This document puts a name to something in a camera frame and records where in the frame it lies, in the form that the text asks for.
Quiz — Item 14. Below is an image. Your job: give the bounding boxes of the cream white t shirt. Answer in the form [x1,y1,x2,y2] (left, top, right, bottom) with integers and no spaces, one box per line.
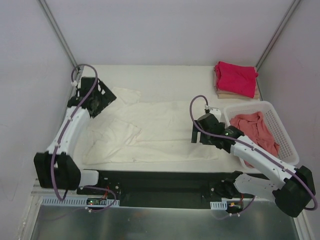
[82,87,219,165]

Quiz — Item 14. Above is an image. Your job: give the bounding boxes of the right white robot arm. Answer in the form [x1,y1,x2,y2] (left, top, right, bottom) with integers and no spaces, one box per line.
[191,112,319,218]

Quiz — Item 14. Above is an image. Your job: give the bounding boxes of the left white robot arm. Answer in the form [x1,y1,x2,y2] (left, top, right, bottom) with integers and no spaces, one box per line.
[33,77,117,195]

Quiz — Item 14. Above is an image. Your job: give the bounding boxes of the folded beige t shirt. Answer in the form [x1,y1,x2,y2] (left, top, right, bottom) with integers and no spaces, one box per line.
[213,69,261,100]

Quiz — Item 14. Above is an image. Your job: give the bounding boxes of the pink crumpled t shirt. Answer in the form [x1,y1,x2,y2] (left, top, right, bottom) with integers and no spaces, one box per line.
[229,111,280,157]

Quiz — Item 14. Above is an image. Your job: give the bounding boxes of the folded red t shirt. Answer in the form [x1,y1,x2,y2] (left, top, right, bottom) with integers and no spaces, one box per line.
[214,61,259,99]

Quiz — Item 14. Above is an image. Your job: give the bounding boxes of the white plastic basket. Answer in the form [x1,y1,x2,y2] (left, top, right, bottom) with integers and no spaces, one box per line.
[223,101,300,166]

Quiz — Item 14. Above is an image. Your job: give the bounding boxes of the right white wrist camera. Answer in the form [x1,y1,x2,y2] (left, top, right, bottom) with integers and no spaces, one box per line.
[204,105,222,121]

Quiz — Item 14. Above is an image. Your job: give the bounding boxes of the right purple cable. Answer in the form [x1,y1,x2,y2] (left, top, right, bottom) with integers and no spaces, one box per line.
[188,94,317,220]

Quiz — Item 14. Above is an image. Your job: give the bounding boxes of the purple cable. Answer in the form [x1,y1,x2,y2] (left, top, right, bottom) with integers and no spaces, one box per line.
[188,94,317,220]
[49,64,117,213]

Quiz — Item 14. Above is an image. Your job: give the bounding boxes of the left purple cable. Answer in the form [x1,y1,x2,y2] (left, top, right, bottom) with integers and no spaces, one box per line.
[49,64,117,213]

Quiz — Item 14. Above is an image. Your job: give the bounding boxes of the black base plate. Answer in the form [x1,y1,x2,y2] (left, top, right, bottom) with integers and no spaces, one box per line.
[76,170,233,210]

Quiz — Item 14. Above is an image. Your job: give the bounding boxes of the right white cable duct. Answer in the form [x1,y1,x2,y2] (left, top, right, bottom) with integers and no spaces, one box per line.
[209,199,244,211]

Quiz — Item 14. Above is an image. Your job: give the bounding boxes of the white cable duct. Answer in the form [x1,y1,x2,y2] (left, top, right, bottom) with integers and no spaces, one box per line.
[42,196,120,208]
[209,199,244,211]

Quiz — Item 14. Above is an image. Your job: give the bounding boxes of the left aluminium frame post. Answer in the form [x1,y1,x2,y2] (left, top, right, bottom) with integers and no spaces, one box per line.
[37,0,78,68]

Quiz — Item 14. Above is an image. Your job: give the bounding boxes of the aluminium frame post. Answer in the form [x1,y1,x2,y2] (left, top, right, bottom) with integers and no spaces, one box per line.
[254,0,302,72]
[37,0,78,68]

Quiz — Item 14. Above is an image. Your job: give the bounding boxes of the left white cable duct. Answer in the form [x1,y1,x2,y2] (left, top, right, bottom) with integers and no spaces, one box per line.
[42,196,120,208]

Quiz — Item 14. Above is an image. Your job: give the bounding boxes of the right aluminium frame post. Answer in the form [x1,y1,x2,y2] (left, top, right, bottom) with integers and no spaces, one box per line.
[254,0,302,72]

